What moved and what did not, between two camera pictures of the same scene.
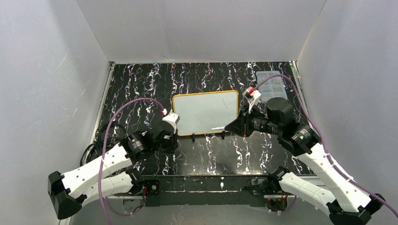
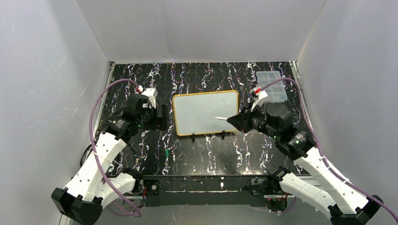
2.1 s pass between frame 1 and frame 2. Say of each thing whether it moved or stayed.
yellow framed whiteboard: stayed
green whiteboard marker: moved
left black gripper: moved
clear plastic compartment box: stayed
